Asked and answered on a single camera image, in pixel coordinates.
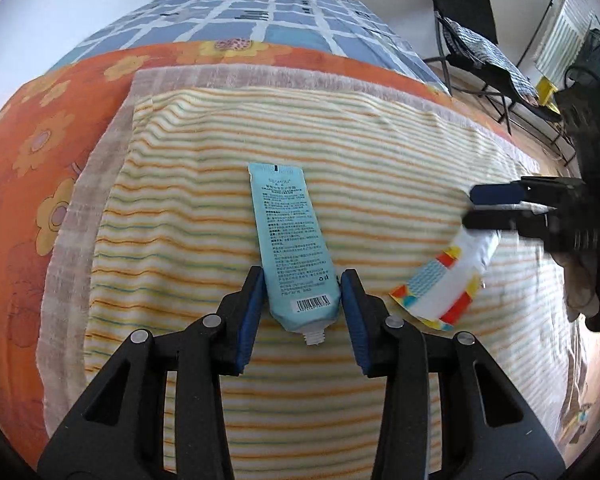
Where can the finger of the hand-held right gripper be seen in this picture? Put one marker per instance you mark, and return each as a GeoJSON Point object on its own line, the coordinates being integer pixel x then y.
{"type": "Point", "coordinates": [495, 220]}
{"type": "Point", "coordinates": [495, 194]}

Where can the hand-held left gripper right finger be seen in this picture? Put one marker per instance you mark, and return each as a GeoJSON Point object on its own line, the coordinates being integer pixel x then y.
{"type": "Point", "coordinates": [355, 315]}

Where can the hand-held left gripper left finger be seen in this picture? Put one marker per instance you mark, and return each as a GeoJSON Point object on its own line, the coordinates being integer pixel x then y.
{"type": "Point", "coordinates": [252, 310]}

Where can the light blue cream tube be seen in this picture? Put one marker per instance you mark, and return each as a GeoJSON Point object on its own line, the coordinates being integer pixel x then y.
{"type": "Point", "coordinates": [290, 240]}

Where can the person's right hand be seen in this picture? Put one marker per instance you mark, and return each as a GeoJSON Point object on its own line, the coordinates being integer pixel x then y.
{"type": "Point", "coordinates": [580, 285]}

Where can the yellow object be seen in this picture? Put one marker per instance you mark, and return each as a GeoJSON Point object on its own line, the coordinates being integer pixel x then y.
{"type": "Point", "coordinates": [545, 92]}

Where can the dark hanging garment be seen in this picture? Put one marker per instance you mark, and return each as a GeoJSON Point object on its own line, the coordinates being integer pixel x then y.
{"type": "Point", "coordinates": [597, 52]}

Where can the striped chair cushion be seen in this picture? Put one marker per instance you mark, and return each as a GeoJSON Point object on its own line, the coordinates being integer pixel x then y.
{"type": "Point", "coordinates": [485, 55]}

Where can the striped beige blanket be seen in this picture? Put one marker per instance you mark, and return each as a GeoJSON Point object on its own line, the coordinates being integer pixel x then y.
{"type": "Point", "coordinates": [190, 185]}

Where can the striped hanging towel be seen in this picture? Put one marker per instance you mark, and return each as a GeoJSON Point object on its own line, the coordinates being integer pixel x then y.
{"type": "Point", "coordinates": [565, 30]}

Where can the metal drying rack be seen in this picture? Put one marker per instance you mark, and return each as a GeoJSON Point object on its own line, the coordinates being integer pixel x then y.
{"type": "Point", "coordinates": [547, 15]}

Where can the orange floral sheet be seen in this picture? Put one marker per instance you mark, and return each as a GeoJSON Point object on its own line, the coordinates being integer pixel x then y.
{"type": "Point", "coordinates": [30, 160]}

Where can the blue checked bedsheet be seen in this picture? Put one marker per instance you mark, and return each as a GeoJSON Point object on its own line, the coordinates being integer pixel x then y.
{"type": "Point", "coordinates": [230, 20]}

